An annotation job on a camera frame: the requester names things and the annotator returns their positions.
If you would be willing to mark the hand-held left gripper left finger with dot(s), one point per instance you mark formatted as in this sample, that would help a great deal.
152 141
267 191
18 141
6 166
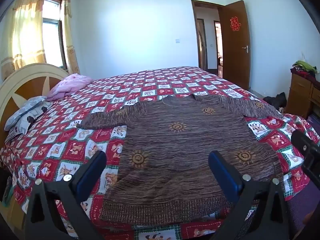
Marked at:
90 173

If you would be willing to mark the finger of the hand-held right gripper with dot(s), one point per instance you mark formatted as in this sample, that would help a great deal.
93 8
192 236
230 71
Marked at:
308 150

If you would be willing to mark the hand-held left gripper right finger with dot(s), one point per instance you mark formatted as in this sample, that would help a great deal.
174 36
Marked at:
225 173

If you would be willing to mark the brown knitted sweater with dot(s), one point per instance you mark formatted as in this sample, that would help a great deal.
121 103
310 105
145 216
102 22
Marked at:
175 152

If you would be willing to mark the black clothes heap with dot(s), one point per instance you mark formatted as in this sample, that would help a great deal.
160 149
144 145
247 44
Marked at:
276 100

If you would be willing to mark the pile of folded clothes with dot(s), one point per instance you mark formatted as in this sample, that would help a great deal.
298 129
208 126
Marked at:
303 66

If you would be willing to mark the purple bed sheet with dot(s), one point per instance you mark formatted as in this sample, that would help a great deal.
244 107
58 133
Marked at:
300 205

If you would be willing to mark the red checked printed bedspread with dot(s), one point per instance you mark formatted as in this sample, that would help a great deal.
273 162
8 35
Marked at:
75 120

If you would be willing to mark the wooden desk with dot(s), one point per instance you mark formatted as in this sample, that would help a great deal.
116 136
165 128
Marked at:
298 92

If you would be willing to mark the grey patterned pillow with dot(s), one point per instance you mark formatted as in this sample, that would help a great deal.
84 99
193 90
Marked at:
25 115

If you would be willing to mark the pink pillow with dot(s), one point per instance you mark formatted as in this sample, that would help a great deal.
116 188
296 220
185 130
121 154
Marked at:
70 83

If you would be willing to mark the brown wooden door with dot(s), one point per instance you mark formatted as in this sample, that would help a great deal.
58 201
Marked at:
235 60

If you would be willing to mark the cream wooden headboard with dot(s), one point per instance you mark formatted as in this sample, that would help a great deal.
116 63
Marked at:
10 90

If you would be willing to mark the narrow yellow curtain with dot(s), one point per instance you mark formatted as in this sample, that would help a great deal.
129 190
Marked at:
68 42

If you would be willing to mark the window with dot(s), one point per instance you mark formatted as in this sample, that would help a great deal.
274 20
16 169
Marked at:
51 42

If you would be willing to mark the red paper door decoration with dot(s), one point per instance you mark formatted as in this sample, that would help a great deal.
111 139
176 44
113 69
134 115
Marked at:
235 24

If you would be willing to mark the wide yellow curtain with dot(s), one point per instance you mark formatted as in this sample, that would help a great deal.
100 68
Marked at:
25 30

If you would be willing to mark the brown door frame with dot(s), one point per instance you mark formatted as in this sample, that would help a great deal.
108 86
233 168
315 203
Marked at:
193 30

